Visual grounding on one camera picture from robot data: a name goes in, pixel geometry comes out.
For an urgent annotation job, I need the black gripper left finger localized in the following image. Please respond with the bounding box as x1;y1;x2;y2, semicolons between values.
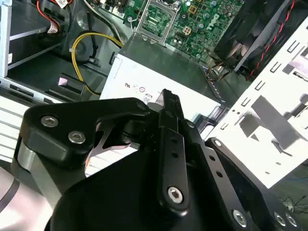
13;88;191;217

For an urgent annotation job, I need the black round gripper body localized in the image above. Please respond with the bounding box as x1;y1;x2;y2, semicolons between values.
49;144;233;231

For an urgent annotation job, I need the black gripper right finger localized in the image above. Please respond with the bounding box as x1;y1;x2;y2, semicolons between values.
172;92;301;231

